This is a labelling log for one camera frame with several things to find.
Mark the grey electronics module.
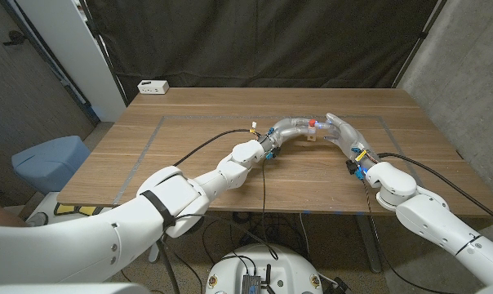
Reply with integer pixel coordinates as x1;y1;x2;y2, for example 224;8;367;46
241;274;263;294

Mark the white power strip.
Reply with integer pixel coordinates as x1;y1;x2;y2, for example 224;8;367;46
136;79;170;96

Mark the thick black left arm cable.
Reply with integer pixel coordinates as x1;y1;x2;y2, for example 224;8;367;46
171;128;260;167

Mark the wooden table panel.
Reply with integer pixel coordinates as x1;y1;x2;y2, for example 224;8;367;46
112;115;442;214

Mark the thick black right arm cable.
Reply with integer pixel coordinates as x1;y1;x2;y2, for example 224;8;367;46
377;152;493;228

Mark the black door handle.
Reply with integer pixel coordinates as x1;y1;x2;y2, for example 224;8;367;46
2;29;27;46

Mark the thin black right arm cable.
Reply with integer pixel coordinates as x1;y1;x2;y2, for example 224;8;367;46
359;179;455;294

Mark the white floor cable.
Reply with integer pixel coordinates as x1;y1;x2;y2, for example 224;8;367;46
298;212;311;256

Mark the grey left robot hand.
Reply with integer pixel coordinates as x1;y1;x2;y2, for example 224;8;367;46
257;117;319;154

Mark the blue padded bin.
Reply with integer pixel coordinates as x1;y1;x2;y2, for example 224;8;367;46
11;135;91;195

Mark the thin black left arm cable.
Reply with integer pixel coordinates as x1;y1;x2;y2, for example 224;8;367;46
259;158;280;261

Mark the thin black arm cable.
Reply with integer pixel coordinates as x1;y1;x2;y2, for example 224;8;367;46
359;179;455;294
259;158;280;261

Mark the white table leg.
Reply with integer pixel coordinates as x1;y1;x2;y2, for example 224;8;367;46
354;214;383;274

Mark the white robot torso base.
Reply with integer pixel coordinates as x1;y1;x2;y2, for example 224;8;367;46
205;243;324;294

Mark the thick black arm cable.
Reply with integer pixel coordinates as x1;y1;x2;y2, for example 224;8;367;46
377;152;493;228
171;128;260;167

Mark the black backdrop cloth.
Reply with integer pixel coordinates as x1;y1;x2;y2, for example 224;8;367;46
85;0;450;103

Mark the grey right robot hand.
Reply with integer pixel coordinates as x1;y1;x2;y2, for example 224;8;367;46
316;112;381;167

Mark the white sneaker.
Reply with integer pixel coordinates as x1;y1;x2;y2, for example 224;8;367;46
25;212;50;228

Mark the black backdrop stand pole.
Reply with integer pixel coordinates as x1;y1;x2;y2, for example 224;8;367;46
78;0;129;107
391;0;450;89

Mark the yellow black hazard strip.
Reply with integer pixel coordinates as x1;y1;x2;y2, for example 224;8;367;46
52;203;113;217

